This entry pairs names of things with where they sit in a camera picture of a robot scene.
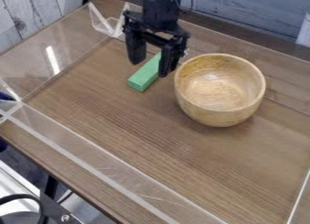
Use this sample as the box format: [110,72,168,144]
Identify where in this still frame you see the green rectangular block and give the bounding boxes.
[127,54,161,92]

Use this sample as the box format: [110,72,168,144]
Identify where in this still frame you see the clear acrylic tray wall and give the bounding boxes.
[0,5,310,224]

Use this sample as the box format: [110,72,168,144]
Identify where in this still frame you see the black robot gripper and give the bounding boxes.
[123,9,189,77]

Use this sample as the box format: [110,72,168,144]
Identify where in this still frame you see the black metal table bracket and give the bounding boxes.
[38,176,82,224]

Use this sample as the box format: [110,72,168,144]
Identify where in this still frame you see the light wooden bowl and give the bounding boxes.
[173,54,265,127]

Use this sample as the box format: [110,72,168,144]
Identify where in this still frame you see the black cable loop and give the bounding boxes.
[0,193,45,224]

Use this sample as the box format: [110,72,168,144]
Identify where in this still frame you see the clear acrylic corner bracket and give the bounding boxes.
[88,3,129,40]

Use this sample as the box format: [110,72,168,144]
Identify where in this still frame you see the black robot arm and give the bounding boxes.
[123,0,189,77]

